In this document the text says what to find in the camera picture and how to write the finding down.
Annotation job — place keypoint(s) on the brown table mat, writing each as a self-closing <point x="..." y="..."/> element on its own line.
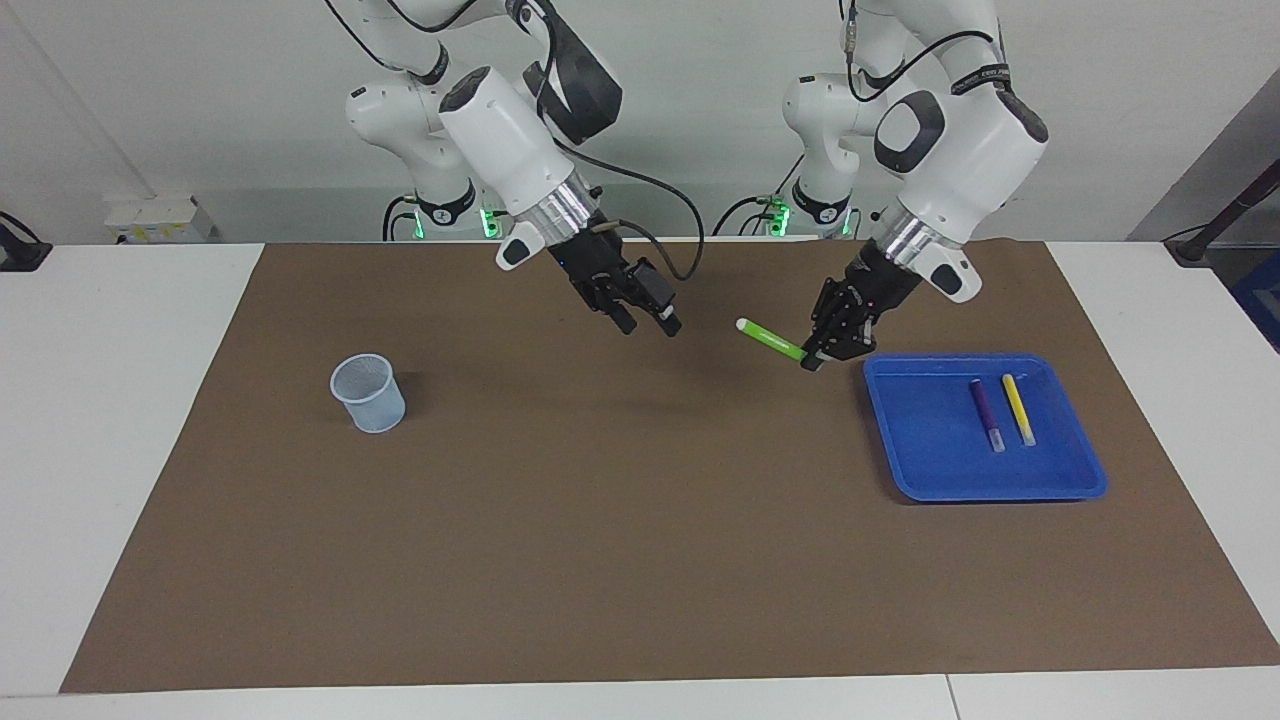
<point x="640" y="520"/>

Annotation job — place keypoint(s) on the white power strip box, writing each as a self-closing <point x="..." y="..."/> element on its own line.
<point x="160" y="220"/>

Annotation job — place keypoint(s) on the black clamp mount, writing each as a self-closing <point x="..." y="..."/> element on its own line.
<point x="20" y="255"/>

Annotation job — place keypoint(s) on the green lit right base plug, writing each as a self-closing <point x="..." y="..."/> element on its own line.
<point x="490" y="220"/>

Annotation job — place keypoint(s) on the green lit left base plug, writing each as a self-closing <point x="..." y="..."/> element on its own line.
<point x="778" y="215"/>

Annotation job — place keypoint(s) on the green marker pen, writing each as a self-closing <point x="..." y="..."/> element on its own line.
<point x="770" y="340"/>

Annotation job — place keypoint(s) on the yellow marker pen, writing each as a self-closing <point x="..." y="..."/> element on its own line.
<point x="1018" y="408"/>

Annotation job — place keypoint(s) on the translucent plastic cup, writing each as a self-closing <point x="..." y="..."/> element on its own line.
<point x="372" y="405"/>

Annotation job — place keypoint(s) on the blue plastic tray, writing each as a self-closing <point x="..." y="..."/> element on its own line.
<point x="940" y="460"/>

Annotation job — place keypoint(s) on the blue floor object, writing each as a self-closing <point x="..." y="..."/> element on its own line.
<point x="1262" y="300"/>

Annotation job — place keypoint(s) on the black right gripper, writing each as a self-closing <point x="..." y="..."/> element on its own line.
<point x="600" y="270"/>

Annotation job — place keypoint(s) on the black camera stand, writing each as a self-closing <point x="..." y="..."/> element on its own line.
<point x="1225" y="215"/>

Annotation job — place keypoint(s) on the purple marker pen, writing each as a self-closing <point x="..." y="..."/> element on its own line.
<point x="985" y="410"/>

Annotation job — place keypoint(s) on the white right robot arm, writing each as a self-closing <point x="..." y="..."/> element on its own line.
<point x="510" y="140"/>

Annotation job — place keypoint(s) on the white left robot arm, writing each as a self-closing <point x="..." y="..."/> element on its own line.
<point x="950" y="150"/>

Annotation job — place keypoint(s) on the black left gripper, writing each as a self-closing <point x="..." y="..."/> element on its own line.
<point x="865" y="295"/>

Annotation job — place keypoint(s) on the green lit base plug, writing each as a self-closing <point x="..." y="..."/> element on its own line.
<point x="778" y="215"/>
<point x="490" y="220"/>

